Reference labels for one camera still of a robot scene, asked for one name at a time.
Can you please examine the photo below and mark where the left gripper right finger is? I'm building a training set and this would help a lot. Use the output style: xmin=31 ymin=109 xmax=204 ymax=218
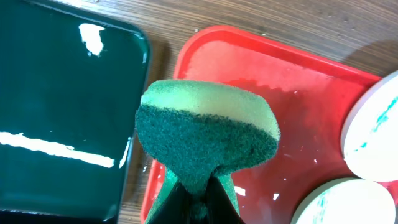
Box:
xmin=206 ymin=177 xmax=244 ymax=224

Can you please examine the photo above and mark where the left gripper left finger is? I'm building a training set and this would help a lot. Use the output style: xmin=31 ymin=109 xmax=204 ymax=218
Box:
xmin=149 ymin=182 xmax=192 ymax=224

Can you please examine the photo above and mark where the green scrubbing sponge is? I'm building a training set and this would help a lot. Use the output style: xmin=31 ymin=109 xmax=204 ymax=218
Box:
xmin=135 ymin=80 xmax=280 ymax=222

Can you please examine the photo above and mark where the light blue plate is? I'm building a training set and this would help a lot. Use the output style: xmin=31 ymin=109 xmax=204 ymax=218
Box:
xmin=291 ymin=178 xmax=396 ymax=224

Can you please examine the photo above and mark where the white plate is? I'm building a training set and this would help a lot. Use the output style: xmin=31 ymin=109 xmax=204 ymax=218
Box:
xmin=340 ymin=72 xmax=397 ymax=182

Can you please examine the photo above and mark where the red plastic tray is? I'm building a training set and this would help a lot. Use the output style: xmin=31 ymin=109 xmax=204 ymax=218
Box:
xmin=141 ymin=26 xmax=377 ymax=223

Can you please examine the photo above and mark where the black rectangular tray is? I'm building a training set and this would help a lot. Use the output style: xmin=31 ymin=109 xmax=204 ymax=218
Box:
xmin=1 ymin=0 xmax=151 ymax=223

